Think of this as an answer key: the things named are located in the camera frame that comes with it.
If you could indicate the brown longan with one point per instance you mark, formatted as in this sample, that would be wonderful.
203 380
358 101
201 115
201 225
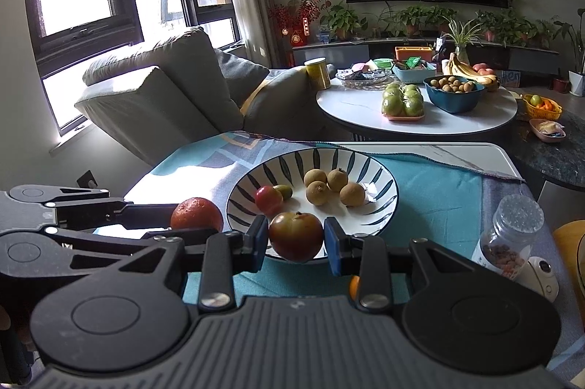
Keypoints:
337 180
317 193
352 194
315 178

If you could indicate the spider plant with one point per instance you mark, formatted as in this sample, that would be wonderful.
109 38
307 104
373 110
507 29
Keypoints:
461 37

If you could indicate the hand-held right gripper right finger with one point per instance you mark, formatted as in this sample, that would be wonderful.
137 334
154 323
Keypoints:
331 247

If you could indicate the blue bowl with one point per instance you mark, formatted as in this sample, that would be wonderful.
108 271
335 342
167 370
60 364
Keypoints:
452 102

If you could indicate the red-orange tangerine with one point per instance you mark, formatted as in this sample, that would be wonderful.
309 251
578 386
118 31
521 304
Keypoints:
196 213

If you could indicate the glass snack tray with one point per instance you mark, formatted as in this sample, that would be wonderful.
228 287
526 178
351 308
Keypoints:
363 77

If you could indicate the orange with stem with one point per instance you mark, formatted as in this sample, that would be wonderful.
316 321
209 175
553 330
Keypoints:
354 286

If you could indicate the clear plastic jar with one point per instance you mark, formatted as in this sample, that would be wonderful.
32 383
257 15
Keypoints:
507 238

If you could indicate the dark granite table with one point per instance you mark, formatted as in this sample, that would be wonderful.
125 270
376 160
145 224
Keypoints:
557 163

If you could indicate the red decorative branches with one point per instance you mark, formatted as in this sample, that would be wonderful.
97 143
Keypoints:
297 16

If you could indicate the striped white ceramic bowl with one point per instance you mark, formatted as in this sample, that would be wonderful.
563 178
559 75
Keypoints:
365 220

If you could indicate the pile of longans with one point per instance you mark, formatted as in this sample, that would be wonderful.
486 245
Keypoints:
452 84

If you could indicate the plant in white pot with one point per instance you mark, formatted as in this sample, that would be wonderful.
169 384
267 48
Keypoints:
575 60

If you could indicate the brownish red apple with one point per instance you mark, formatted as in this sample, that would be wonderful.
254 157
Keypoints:
296 236

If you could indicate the bunch of bananas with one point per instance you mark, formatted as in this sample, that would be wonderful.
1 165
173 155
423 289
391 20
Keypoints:
464 69

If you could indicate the television cabinet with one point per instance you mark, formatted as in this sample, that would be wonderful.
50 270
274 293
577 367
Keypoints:
525 60

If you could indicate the pink dish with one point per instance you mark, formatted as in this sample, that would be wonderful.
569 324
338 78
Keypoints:
547 132

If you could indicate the wall socket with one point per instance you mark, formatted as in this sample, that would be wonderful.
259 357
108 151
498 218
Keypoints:
86 180

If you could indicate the round white table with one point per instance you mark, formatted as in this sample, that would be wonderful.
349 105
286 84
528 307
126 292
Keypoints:
356 108

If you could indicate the grey cushion with yellow stripe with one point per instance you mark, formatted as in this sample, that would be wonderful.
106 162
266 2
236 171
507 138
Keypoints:
283 96

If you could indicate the potted green plant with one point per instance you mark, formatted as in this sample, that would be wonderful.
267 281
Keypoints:
418 18
514 28
342 19

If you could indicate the grey sofa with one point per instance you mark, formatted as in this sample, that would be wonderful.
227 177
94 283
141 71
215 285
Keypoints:
151 105

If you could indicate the white round device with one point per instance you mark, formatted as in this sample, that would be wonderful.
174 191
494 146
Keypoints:
541 279

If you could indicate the small red fruit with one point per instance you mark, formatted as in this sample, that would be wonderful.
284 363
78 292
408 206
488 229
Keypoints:
268 200

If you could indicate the orange box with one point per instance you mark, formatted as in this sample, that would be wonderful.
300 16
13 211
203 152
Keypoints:
412 53

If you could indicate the pink tray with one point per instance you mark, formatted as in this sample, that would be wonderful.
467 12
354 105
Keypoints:
404 118

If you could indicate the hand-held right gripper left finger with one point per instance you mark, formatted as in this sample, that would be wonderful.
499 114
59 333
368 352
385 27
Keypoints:
260 240

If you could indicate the yellow plate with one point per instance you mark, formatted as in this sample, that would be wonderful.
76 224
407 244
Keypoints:
571 261

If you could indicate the teal basket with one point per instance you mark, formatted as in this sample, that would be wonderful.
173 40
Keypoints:
413 73

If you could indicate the orange fruit basket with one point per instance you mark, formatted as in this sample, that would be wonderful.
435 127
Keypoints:
542 108

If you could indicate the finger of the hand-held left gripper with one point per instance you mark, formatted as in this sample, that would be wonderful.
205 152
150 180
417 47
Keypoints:
137 215
100 245

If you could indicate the yellow can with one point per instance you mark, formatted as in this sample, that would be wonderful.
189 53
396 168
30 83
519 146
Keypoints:
318 74

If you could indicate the small green fruit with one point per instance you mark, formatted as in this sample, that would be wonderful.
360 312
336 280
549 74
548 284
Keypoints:
283 191

